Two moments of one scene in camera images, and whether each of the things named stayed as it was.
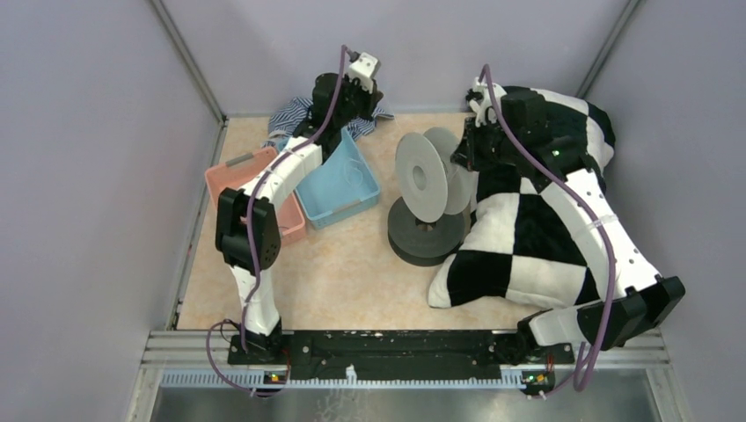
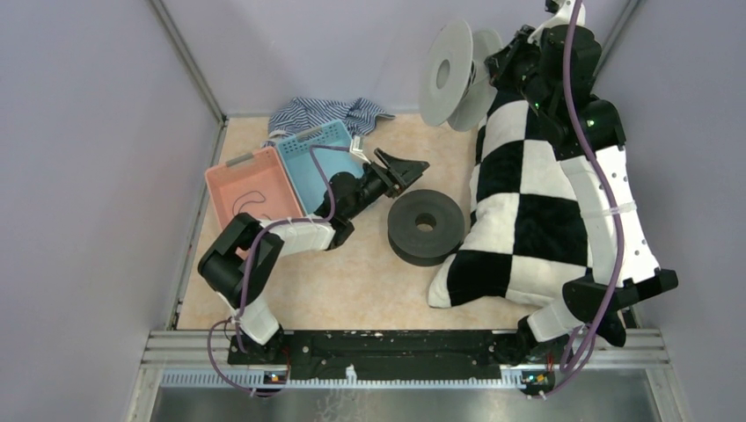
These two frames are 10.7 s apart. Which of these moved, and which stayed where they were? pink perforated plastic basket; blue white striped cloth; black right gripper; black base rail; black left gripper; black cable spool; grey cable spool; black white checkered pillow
Moved: black left gripper; grey cable spool; black right gripper
Stayed: black base rail; pink perforated plastic basket; black white checkered pillow; blue white striped cloth; black cable spool
